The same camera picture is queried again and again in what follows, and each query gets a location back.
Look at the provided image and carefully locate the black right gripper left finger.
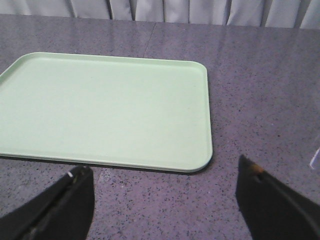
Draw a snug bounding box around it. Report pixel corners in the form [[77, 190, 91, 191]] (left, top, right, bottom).
[[0, 166, 95, 240]]

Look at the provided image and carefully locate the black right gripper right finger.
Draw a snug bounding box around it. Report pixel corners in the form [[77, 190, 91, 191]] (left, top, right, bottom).
[[235, 155, 320, 240]]

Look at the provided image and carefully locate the light green serving tray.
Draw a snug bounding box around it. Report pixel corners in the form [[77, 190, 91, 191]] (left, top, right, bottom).
[[0, 52, 213, 173]]

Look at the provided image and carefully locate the white pleated curtain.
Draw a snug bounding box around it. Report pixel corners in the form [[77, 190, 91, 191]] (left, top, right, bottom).
[[0, 0, 320, 30]]

